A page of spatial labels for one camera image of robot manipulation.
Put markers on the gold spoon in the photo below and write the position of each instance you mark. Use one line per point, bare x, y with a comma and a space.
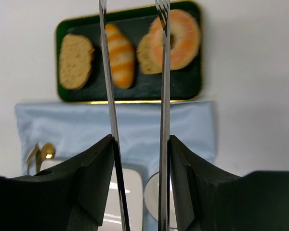
46, 152

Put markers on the light blue cloth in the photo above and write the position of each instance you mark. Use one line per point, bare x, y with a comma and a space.
73, 128

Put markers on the white bowl with handles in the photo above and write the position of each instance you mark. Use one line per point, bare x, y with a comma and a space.
151, 200

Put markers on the metal tongs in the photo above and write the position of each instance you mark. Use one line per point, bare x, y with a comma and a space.
164, 13

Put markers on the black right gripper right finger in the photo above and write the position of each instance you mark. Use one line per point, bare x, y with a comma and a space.
207, 198

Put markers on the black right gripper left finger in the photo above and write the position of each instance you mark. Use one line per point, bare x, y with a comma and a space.
70, 196

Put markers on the white rectangular plate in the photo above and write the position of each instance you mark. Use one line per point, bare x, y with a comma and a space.
134, 198

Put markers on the orange sugared donut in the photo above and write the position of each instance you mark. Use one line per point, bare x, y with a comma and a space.
185, 39

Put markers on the striped bread roll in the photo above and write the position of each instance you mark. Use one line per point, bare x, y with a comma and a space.
122, 57

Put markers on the small bread slice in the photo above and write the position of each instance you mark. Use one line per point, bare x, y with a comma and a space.
147, 65

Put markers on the large bread slice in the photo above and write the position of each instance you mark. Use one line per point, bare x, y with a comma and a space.
75, 61

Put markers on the dark green tray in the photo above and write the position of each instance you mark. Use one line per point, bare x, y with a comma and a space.
186, 83

